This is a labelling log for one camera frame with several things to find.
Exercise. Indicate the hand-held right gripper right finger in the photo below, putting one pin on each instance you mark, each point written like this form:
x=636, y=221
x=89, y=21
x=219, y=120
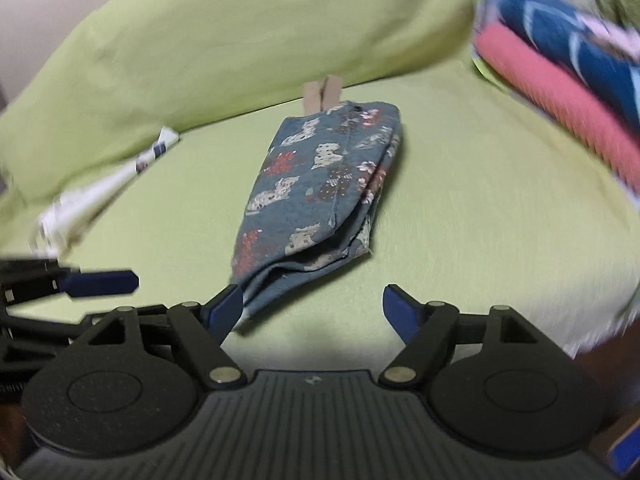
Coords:
x=400, y=312

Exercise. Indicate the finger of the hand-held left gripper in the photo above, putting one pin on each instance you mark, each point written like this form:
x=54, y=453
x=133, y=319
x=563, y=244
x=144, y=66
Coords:
x=100, y=282
x=40, y=327

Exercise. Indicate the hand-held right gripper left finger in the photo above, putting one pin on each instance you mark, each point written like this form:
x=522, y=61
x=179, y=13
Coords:
x=227, y=307

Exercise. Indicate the blue floral fabric bag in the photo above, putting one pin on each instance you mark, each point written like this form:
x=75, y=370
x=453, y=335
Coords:
x=320, y=195

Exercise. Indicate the green covered sofa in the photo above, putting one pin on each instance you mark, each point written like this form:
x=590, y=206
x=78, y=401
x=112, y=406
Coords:
x=250, y=60

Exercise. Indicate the pink folded cloth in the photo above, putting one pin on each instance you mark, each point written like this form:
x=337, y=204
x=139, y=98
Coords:
x=565, y=105

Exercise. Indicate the blue patterned folded cloth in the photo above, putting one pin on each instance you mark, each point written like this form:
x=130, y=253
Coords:
x=565, y=25

